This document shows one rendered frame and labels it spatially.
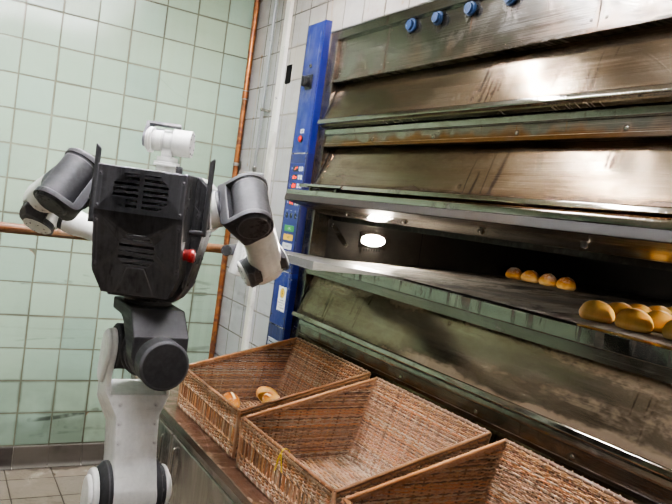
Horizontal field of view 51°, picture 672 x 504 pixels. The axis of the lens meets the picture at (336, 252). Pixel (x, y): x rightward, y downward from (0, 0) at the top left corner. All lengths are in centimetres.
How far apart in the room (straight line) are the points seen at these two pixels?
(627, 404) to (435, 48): 128
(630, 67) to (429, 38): 85
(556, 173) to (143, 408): 119
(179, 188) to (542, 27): 107
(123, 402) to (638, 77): 142
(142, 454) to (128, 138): 201
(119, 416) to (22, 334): 178
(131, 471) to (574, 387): 108
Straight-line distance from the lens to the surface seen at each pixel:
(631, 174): 174
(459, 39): 232
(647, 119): 174
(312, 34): 311
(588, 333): 176
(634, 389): 171
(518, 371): 192
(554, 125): 191
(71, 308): 354
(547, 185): 188
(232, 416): 226
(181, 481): 253
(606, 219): 157
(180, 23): 366
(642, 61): 179
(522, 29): 211
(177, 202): 158
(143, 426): 182
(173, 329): 168
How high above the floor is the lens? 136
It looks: 3 degrees down
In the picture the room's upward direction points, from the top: 8 degrees clockwise
